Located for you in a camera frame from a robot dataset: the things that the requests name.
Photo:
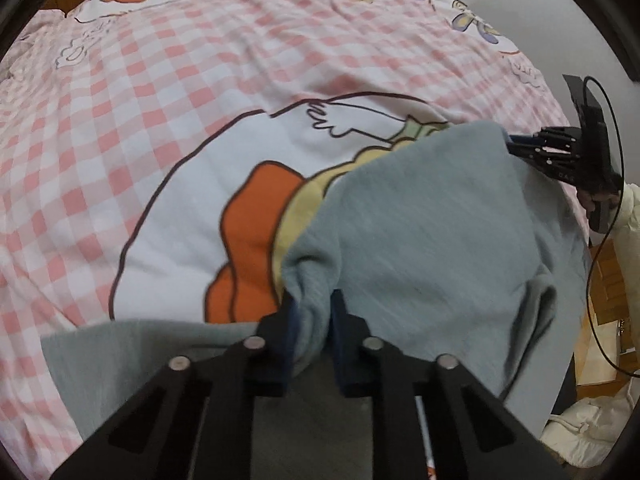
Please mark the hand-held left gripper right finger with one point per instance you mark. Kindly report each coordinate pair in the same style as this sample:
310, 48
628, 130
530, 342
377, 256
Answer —
340, 345

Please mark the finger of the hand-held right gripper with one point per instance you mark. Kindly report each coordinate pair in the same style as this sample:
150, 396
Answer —
547, 160
545, 140

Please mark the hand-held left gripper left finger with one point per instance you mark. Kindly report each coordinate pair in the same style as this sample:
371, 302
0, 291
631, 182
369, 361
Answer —
288, 360

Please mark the grey pants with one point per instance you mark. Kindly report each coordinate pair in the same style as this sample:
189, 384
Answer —
425, 240

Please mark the cream padded jacket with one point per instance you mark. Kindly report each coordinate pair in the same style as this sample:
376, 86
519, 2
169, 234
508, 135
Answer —
585, 425

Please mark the pink checked printed blanket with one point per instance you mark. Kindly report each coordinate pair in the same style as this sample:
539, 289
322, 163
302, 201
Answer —
200, 85

